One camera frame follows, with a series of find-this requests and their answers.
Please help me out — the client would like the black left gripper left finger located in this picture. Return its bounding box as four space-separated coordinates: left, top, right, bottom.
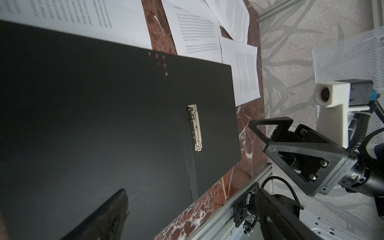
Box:
62 189 129 240

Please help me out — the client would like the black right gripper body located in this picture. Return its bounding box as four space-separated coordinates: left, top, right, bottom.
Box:
270 125 384 198

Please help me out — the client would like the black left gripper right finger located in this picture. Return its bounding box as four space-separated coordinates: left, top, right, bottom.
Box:
257 189 320 240

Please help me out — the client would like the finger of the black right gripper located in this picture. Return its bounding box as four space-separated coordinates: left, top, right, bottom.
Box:
264 142 358 197
248 116 295 145

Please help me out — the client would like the metal folder clip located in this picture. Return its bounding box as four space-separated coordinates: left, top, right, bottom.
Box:
187 105 203 152

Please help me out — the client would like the white black file folder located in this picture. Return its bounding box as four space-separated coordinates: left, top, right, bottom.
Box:
1 21 242 240

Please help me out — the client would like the printed paper sheet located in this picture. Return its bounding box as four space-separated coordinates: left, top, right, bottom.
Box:
162 1 223 63
220 37 261 107
206 0 250 44
1 0 152 50

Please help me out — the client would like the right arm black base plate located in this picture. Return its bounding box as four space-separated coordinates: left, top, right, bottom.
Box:
233 176 304 230

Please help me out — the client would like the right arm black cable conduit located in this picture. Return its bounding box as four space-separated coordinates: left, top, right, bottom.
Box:
346 98 384 160

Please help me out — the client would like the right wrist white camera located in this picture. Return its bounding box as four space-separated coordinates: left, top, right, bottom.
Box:
314 79 377 148

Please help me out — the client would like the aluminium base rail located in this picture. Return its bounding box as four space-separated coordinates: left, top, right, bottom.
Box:
185 163 274 240

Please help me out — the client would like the white wire mesh basket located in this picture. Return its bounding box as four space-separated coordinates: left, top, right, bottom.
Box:
311 25 384 151

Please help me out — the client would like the aluminium cage frame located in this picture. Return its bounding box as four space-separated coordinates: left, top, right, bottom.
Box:
259 0 384 29

